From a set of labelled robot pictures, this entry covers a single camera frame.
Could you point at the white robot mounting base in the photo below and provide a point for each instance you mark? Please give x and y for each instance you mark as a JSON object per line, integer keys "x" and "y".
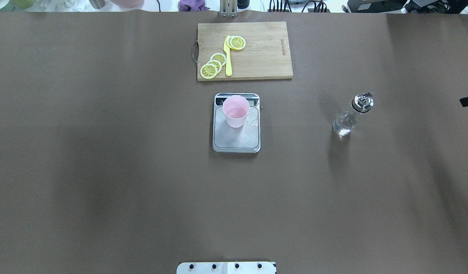
{"x": 227, "y": 267}

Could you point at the digital kitchen scale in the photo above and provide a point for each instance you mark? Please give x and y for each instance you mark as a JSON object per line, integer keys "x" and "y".
{"x": 244, "y": 139}

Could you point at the lemon slice far end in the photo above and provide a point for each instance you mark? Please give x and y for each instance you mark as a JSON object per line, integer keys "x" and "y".
{"x": 208, "y": 71}

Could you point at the purple cloth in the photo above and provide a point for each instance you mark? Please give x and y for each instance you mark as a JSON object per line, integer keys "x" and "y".
{"x": 192, "y": 5}

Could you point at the aluminium frame post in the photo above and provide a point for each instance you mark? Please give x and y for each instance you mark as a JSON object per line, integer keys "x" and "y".
{"x": 229, "y": 8}

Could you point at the yellow plastic knife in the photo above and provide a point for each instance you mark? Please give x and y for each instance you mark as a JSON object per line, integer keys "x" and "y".
{"x": 228, "y": 64}

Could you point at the glass sauce bottle metal spout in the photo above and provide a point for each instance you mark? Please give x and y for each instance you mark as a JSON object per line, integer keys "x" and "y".
{"x": 346, "y": 121}

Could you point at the lemon slice front pair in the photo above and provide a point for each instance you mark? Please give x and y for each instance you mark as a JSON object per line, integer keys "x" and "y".
{"x": 237, "y": 42}

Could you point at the lemon slice near knife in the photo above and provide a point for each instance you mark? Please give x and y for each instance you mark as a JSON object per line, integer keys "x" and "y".
{"x": 220, "y": 57}

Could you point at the lemon slice middle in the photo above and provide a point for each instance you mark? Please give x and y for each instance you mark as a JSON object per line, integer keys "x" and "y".
{"x": 217, "y": 64}

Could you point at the lemon slice hidden pair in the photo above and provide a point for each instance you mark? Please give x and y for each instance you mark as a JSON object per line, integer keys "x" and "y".
{"x": 227, "y": 44}

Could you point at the pink plastic cup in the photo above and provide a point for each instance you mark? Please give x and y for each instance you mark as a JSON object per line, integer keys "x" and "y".
{"x": 235, "y": 110}

